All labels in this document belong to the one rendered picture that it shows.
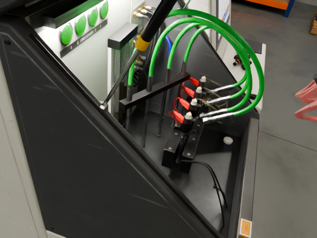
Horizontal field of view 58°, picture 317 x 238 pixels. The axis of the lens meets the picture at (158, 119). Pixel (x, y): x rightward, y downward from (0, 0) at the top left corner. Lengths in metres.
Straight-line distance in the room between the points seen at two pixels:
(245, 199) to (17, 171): 0.64
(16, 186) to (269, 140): 2.24
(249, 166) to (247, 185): 0.09
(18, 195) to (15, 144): 0.23
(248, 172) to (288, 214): 1.28
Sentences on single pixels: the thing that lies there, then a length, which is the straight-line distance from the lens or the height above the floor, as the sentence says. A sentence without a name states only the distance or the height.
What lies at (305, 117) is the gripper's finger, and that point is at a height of 1.31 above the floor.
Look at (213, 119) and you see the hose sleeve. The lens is 0.87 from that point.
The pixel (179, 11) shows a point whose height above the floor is 1.41.
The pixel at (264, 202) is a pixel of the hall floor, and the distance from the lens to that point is 2.24.
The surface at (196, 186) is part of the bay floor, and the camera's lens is 1.06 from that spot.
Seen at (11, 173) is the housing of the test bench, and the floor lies 1.03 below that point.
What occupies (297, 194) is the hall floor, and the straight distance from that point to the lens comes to 2.41.
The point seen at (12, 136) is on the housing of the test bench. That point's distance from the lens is 0.71.
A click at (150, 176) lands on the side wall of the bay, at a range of 0.58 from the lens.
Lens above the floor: 1.65
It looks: 39 degrees down
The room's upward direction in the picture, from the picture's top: 8 degrees clockwise
